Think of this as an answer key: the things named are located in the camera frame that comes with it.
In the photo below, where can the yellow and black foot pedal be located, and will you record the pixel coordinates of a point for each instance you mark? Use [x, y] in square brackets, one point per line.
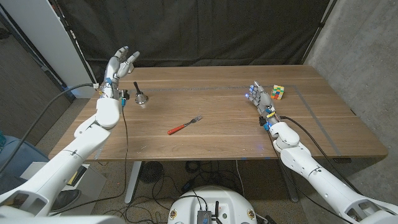
[77, 175]

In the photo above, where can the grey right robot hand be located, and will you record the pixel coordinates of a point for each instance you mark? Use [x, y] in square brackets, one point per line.
[264, 101]

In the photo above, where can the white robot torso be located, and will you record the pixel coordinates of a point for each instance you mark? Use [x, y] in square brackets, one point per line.
[230, 202]

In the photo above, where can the grey table leg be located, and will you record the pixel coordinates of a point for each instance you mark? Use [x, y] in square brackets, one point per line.
[289, 183]

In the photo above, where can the multicolour puzzle cube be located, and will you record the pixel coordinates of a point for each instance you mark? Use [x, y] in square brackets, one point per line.
[277, 92]

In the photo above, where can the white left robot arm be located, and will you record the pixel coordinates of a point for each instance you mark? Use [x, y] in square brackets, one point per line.
[62, 168]

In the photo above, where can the person's leg in blue jeans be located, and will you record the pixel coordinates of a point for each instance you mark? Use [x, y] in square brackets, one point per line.
[11, 185]

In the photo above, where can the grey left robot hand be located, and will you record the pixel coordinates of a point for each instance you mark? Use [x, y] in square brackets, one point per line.
[113, 73]

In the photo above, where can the white table leg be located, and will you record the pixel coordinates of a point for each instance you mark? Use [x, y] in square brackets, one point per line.
[133, 182]

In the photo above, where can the grey box on torso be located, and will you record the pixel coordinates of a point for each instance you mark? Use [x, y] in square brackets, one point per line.
[204, 217]

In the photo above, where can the black antenna on torso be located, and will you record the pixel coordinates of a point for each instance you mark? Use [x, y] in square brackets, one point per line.
[216, 208]

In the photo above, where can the black backdrop curtain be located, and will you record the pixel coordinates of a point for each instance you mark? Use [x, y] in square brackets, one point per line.
[199, 31]

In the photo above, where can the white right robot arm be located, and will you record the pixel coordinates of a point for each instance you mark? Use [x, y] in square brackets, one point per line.
[304, 161]

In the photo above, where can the round black fan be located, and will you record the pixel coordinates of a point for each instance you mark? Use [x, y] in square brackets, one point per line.
[151, 172]

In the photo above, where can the white pedal platform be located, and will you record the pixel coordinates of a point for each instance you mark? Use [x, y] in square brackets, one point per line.
[93, 183]

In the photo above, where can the backdrop stand pole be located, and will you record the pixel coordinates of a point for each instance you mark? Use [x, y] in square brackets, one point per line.
[320, 28]
[73, 42]

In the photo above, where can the white wall panel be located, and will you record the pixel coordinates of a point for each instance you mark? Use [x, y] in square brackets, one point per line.
[46, 37]

